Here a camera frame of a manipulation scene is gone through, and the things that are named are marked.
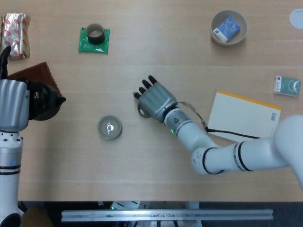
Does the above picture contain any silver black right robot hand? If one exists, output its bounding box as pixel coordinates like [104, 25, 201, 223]
[133, 75, 178, 123]

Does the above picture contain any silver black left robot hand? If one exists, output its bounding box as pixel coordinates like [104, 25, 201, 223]
[0, 45, 48, 132]

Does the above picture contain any black cup beige inside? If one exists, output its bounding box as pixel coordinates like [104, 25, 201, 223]
[85, 23, 106, 45]
[137, 103, 152, 118]

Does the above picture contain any black teapot with handle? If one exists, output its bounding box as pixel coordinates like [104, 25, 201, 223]
[27, 80, 67, 122]

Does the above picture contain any brown scalloped cloth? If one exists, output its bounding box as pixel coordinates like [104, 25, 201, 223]
[7, 61, 61, 95]

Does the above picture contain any grey shallow tea bowl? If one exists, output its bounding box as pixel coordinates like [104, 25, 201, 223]
[97, 115, 123, 140]

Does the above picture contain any gold foil packet red print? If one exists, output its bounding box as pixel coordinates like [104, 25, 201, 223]
[0, 13, 32, 60]

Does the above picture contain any green foil sachet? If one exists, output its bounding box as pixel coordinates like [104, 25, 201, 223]
[78, 27, 111, 54]

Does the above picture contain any white notebook orange spine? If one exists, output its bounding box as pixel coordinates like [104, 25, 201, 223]
[205, 89, 282, 142]

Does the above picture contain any blue tissue pack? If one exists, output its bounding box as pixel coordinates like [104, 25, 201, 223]
[212, 16, 241, 44]

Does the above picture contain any beige round bowl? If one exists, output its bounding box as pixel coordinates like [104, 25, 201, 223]
[210, 9, 248, 46]

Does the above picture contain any brown cardboard box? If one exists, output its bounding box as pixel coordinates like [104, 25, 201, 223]
[20, 208, 54, 227]

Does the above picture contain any green tissue pack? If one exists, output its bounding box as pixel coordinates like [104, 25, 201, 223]
[273, 75, 302, 97]

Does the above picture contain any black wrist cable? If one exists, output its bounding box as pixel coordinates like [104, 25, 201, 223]
[177, 101, 261, 140]

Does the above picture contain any aluminium profile rail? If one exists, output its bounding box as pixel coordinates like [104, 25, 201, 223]
[61, 209, 274, 222]

